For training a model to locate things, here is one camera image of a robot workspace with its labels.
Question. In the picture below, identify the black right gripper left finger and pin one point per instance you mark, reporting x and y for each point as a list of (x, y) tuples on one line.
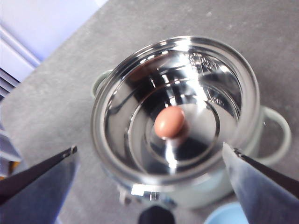
[(30, 196)]

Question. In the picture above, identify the white slatted panel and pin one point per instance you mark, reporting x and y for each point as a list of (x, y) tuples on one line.
[(8, 81)]

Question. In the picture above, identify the blue ribbed bowl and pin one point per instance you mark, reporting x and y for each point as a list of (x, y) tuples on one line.
[(224, 214)]

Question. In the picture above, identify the small black camera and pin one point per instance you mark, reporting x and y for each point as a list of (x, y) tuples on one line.
[(156, 215)]

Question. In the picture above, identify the brown egg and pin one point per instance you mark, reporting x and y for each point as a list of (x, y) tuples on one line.
[(168, 121)]

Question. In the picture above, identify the pale green electric steamer pot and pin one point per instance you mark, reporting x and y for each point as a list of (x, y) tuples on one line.
[(187, 186)]

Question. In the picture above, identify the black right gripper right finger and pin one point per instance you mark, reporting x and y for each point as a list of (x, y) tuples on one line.
[(268, 196)]

